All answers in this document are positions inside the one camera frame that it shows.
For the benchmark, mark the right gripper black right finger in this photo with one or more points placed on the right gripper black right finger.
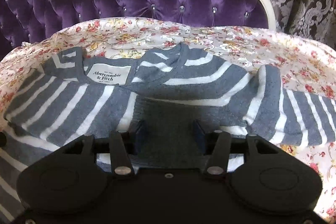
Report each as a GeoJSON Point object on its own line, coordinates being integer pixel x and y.
{"type": "Point", "coordinates": [215, 144]}

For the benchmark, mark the floral bed sheet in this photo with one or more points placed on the floral bed sheet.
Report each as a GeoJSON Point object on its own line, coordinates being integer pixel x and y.
{"type": "Point", "coordinates": [305, 65]}

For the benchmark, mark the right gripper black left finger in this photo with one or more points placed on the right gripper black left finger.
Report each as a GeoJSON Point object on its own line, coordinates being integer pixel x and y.
{"type": "Point", "coordinates": [124, 143]}

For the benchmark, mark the grey white striped sweater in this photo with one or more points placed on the grey white striped sweater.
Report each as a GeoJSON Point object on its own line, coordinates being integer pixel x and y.
{"type": "Point", "coordinates": [55, 161]}

